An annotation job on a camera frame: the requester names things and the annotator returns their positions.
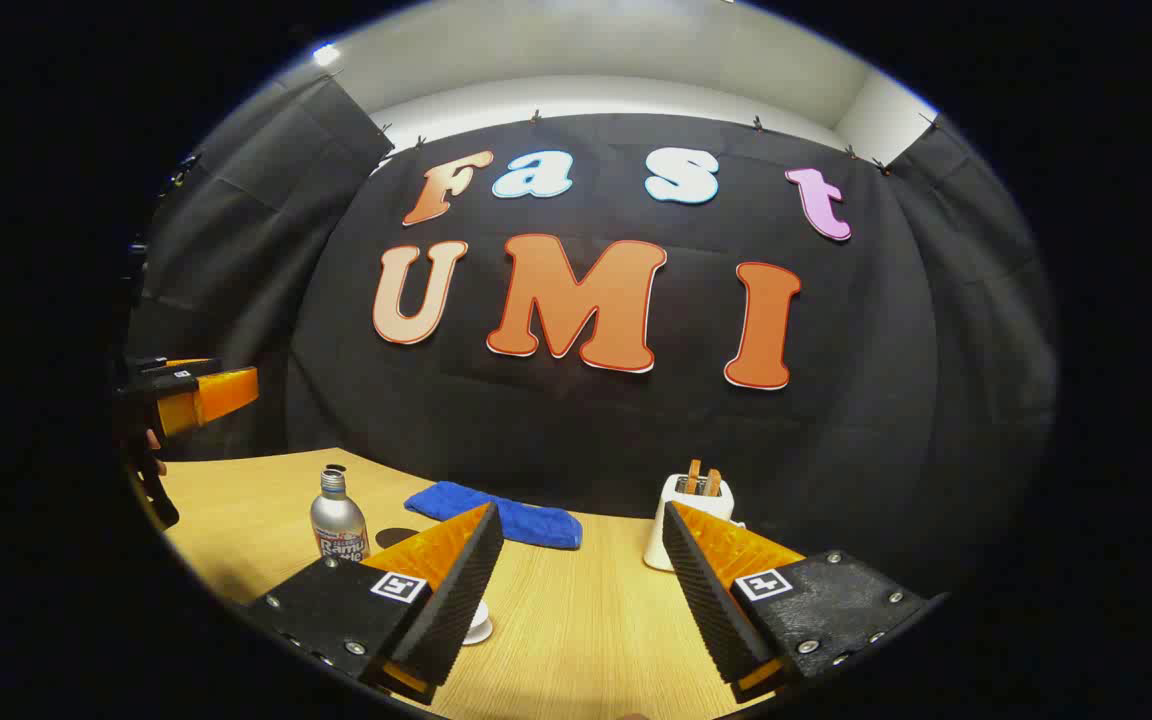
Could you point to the white toaster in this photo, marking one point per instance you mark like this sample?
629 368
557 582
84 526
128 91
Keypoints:
658 535

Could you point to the silver water bottle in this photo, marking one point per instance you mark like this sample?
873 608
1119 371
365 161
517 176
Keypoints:
336 520

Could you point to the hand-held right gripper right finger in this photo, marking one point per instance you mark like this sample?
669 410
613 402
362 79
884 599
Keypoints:
706 600

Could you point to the blue cloth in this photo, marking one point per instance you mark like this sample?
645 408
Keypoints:
536 525

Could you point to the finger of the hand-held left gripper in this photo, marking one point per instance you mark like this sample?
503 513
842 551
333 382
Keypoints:
161 387
186 366

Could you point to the black round coaster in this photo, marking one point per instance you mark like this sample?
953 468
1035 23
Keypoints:
394 537

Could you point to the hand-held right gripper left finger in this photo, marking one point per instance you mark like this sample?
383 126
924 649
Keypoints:
461 590

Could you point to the brown toast slice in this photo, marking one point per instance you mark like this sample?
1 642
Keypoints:
712 483
693 476

